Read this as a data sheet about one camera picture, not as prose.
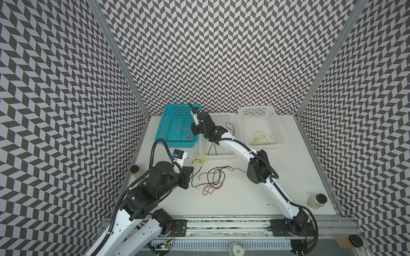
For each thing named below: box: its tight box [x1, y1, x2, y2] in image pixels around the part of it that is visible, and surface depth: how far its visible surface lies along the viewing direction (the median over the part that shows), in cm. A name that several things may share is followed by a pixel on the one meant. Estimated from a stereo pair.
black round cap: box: [348, 234, 364, 248], surface depth 64 cm
